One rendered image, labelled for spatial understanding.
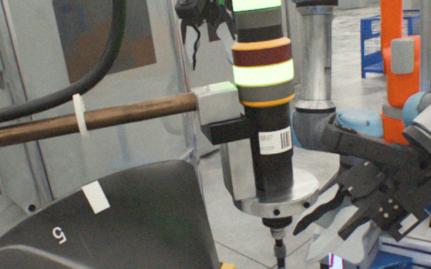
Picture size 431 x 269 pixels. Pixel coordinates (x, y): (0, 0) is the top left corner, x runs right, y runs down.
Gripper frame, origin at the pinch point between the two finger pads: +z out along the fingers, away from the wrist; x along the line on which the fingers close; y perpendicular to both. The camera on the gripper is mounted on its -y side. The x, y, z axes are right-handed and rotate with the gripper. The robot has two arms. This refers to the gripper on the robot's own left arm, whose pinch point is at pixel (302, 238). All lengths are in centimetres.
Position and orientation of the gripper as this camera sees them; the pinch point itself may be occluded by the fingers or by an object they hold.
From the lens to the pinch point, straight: 59.1
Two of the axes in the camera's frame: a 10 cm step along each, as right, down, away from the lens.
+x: -0.5, -2.6, 9.6
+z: -7.1, 6.9, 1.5
